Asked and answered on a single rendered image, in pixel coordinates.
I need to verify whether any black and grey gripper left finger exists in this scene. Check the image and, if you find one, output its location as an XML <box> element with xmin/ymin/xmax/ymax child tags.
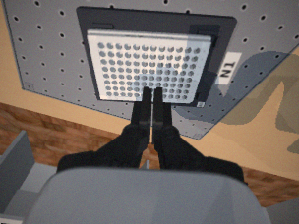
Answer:
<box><xmin>56</xmin><ymin>86</ymin><xmax>152</xmax><ymax>173</ymax></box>

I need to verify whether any white label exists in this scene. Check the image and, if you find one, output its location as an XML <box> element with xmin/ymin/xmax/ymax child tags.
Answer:
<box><xmin>214</xmin><ymin>51</ymin><xmax>242</xmax><ymax>84</ymax></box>

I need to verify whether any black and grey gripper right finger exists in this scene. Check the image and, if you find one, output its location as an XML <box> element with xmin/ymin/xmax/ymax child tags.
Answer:
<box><xmin>151</xmin><ymin>87</ymin><xmax>244</xmax><ymax>183</ymax></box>

